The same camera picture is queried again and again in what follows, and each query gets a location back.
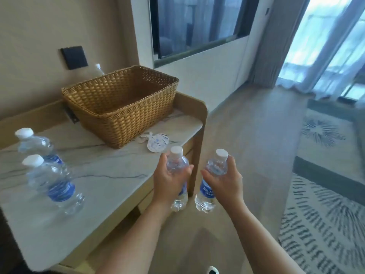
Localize person's right hand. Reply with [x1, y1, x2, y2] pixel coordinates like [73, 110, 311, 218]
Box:
[200, 155, 246, 209]

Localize person's left hand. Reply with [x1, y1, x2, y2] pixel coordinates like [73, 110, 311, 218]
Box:
[152, 153, 194, 203]

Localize person's left forearm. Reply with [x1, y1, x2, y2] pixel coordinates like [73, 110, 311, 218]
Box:
[95, 197, 184, 274]

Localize person's right forearm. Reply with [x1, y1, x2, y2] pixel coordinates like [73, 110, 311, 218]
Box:
[224, 200, 289, 274]

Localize wooden desk with marble top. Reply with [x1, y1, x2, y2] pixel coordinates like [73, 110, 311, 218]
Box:
[0, 92, 209, 274]

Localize woven wicker basket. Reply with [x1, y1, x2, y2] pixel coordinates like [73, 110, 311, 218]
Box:
[61, 65, 180, 149]

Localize grey patterned rug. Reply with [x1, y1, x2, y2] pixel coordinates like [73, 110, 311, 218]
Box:
[278, 99, 365, 274]

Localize desk power socket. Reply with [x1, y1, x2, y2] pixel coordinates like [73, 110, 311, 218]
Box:
[66, 108, 80, 124]

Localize grey curtain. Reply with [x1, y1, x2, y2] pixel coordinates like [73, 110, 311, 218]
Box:
[250, 0, 312, 89]

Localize sheer white curtain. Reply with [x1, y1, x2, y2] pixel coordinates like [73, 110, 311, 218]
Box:
[277, 0, 365, 101]

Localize black wall switch panel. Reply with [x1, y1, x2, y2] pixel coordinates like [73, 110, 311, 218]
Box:
[60, 46, 88, 70]

